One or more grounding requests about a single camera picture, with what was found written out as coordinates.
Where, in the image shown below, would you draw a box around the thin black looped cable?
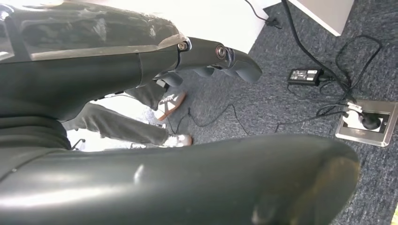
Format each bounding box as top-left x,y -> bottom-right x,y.
335,35 -> 383,97

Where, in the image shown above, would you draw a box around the thin black floor cable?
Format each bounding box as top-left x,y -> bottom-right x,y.
167,103 -> 250,136

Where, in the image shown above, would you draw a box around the person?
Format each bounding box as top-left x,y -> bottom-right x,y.
62,79 -> 193,153

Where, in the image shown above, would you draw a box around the black power adapter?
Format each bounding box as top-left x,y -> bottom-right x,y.
287,67 -> 325,87

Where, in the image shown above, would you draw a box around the white cabinet corner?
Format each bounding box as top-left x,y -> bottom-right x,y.
288,0 -> 355,37

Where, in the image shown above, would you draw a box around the thick black cable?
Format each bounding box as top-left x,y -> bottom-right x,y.
281,0 -> 358,105

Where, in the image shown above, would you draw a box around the black cable with connector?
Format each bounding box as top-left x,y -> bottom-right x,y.
244,0 -> 283,30

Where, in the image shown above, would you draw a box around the ribbed grey left arm sleeve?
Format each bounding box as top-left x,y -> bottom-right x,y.
0,116 -> 73,183

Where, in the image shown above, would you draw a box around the black cable to socket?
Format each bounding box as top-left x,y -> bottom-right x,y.
274,104 -> 349,134

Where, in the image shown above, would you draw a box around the metal floor socket box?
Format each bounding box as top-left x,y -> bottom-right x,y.
335,99 -> 398,148

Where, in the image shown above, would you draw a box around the black power plug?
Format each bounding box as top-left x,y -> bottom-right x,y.
360,112 -> 382,131

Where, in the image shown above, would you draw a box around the white power plug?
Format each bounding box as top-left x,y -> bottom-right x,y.
343,103 -> 364,132

